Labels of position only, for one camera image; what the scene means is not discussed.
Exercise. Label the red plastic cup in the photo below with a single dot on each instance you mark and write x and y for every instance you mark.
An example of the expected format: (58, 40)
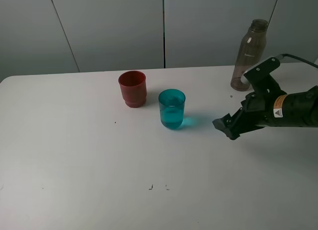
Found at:
(133, 88)

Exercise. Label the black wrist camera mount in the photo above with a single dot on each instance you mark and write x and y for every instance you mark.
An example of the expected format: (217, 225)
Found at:
(258, 76)

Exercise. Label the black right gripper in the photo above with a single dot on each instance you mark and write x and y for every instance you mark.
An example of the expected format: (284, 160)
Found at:
(284, 110)

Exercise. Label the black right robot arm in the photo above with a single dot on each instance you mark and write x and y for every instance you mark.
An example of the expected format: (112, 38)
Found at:
(271, 108)

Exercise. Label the teal translucent plastic cup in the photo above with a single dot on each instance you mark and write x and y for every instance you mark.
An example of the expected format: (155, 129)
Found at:
(171, 108)

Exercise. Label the brown translucent water bottle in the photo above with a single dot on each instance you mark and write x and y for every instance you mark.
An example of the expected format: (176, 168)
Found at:
(251, 49)

